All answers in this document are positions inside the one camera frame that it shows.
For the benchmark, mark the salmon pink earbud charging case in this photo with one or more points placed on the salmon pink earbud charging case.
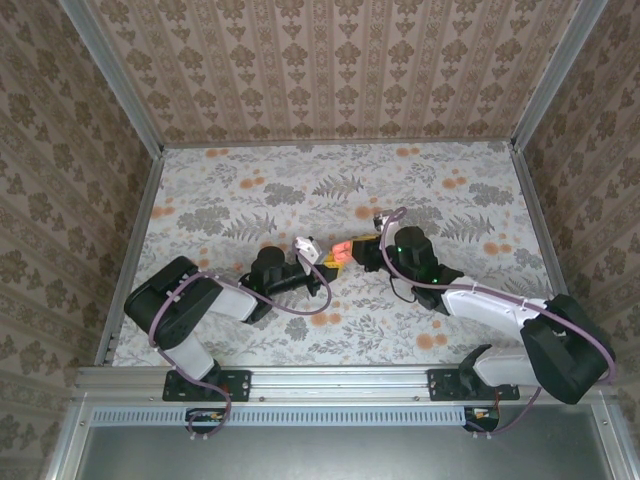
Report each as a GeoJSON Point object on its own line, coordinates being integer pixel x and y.
{"type": "Point", "coordinates": [342, 250]}

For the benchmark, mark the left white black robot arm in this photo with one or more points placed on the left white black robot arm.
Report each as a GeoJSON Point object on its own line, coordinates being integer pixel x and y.
{"type": "Point", "coordinates": [170, 300]}

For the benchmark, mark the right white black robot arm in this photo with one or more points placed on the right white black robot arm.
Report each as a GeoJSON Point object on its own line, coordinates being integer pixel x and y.
{"type": "Point", "coordinates": [490, 307]}

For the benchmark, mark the floral patterned tablecloth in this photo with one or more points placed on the floral patterned tablecloth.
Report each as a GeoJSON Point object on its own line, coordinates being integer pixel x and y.
{"type": "Point", "coordinates": [300, 200]}

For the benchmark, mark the aluminium mounting rail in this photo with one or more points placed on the aluminium mounting rail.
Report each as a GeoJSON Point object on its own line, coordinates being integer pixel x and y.
{"type": "Point", "coordinates": [340, 382]}

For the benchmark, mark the aluminium side rail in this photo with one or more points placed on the aluminium side rail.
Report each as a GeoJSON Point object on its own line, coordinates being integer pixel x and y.
{"type": "Point", "coordinates": [140, 230]}
{"type": "Point", "coordinates": [542, 230]}

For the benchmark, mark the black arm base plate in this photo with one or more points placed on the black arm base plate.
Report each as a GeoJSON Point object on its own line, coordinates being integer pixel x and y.
{"type": "Point", "coordinates": [235, 387]}
{"type": "Point", "coordinates": [442, 385]}

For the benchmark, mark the aluminium corner post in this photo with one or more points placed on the aluminium corner post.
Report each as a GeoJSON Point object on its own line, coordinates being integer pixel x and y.
{"type": "Point", "coordinates": [556, 75]}
{"type": "Point", "coordinates": [117, 80]}

